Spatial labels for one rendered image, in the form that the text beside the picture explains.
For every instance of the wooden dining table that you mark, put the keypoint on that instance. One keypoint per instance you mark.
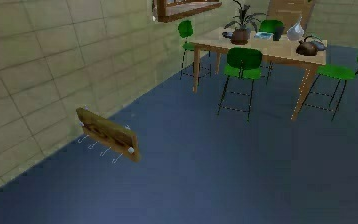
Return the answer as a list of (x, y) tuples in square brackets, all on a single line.
[(280, 50)]

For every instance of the green chair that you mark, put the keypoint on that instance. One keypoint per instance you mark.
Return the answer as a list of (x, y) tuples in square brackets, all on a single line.
[(243, 60), (337, 71), (185, 29), (270, 25)]

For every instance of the house plant in brown pot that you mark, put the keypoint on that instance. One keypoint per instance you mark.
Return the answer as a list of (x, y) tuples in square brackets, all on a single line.
[(241, 31)]

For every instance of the dark cup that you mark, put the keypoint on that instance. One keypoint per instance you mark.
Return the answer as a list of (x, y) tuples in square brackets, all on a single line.
[(278, 33)]

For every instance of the white glass vase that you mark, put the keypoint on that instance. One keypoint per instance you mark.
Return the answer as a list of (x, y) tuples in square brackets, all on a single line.
[(295, 31)]

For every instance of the brown kettle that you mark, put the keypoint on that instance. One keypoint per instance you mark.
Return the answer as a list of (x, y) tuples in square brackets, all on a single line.
[(306, 48)]

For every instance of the wooden room door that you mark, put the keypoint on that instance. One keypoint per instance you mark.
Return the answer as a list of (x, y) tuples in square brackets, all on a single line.
[(288, 11)]

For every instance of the wooden wall hook rack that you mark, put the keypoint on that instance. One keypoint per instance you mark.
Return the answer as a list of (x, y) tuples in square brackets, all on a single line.
[(110, 133)]

